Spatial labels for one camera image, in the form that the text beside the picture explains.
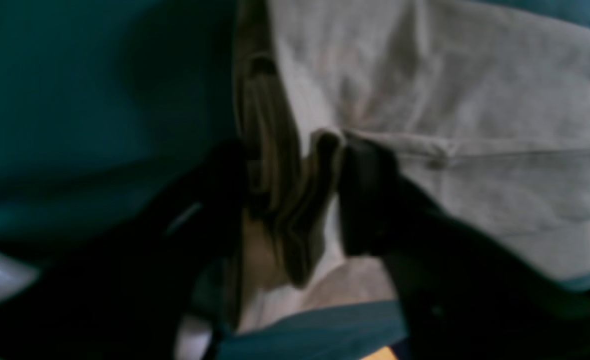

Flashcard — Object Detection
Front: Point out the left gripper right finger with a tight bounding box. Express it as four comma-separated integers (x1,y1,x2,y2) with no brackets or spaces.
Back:
338,136,590,360

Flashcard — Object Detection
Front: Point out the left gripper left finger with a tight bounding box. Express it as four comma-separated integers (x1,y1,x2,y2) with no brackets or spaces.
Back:
0,140,247,360

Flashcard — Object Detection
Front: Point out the beige T-shirt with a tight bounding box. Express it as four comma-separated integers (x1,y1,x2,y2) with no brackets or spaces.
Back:
216,0,590,360

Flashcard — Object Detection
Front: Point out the blue table cloth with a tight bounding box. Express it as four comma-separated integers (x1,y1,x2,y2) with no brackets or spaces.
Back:
0,0,590,360

